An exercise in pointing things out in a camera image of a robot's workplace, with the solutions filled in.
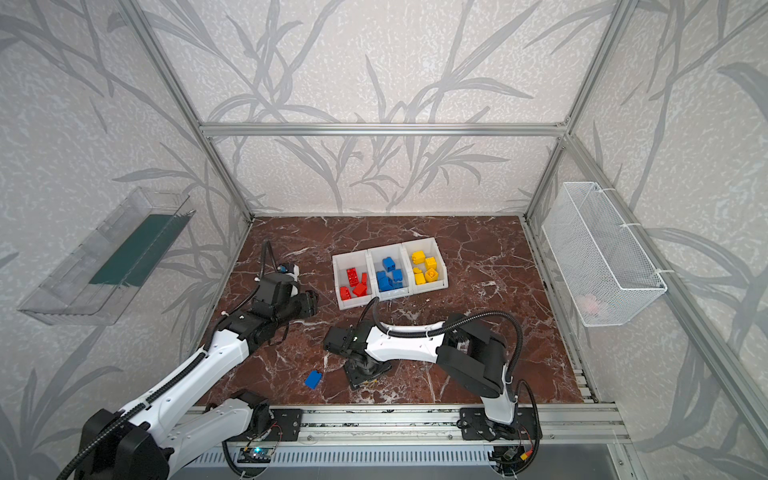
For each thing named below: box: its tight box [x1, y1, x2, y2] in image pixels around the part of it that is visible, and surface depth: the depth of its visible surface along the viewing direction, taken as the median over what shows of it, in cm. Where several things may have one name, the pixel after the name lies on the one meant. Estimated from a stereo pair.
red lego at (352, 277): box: [346, 267, 359, 287], surface depth 103 cm
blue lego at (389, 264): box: [382, 256, 396, 272], surface depth 106 cm
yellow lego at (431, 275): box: [425, 267, 439, 282], surface depth 101 cm
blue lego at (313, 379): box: [305, 370, 322, 390], surface depth 82 cm
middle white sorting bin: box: [367, 244, 414, 301], surface depth 103 cm
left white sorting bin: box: [332, 250, 377, 311], surface depth 99 cm
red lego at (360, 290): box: [352, 282, 367, 297], surface depth 97 cm
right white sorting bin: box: [402, 237, 449, 295], surface depth 100 cm
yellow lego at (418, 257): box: [411, 250, 426, 265], surface depth 107 cm
